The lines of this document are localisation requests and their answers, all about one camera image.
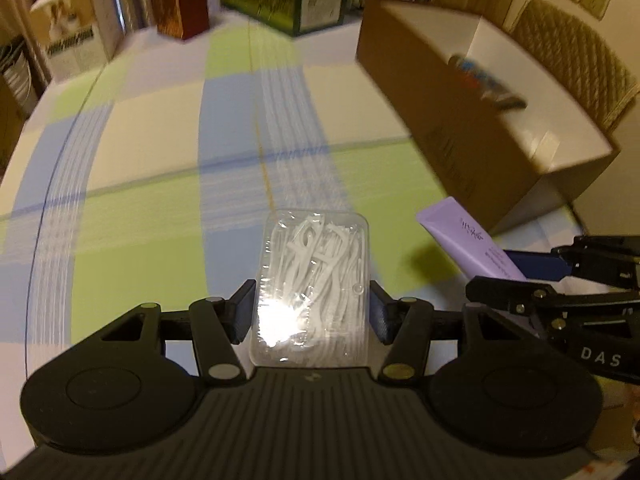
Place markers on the stack of bowls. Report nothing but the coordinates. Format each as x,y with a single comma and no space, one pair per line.
17,70

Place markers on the checked tablecloth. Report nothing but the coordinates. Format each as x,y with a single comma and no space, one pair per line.
150,160

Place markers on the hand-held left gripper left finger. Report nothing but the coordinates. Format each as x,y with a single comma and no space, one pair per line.
245,310

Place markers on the brown cardboard box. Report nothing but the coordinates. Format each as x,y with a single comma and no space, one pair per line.
450,135

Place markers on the brown cardboard carton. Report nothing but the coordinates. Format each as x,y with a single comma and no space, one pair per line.
7,120

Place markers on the chair with quilted cover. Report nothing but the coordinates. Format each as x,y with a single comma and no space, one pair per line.
575,60

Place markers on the dark red box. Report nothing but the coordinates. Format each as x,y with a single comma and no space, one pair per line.
185,5

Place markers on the white photo product box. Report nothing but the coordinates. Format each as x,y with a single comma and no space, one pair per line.
70,25

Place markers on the purple tube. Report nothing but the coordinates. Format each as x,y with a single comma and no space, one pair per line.
465,232

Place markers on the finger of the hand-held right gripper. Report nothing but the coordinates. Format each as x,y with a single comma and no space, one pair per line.
535,265
500,292

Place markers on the striped knit sock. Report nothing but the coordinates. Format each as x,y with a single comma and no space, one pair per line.
480,77

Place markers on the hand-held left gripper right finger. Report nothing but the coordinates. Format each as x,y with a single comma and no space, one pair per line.
378,312

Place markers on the clear floss pick box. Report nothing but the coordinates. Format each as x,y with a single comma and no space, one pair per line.
310,280

